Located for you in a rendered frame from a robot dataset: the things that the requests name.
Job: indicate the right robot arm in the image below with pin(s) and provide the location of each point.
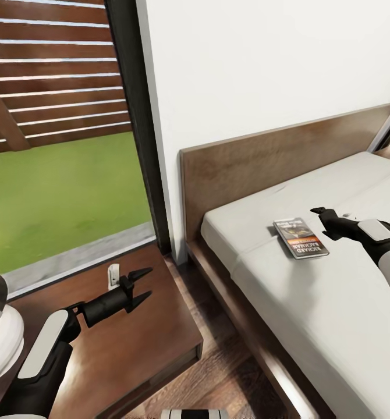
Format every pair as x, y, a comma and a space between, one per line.
372, 233

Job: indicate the hardback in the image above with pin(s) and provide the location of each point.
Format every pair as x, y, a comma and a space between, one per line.
299, 238

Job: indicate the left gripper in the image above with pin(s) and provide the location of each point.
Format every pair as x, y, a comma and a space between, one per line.
122, 296

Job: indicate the bed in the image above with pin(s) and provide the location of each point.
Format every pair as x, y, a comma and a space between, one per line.
318, 327

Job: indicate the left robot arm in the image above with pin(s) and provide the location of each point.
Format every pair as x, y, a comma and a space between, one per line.
32, 393

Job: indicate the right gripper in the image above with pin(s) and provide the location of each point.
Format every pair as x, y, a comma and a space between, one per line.
331, 222

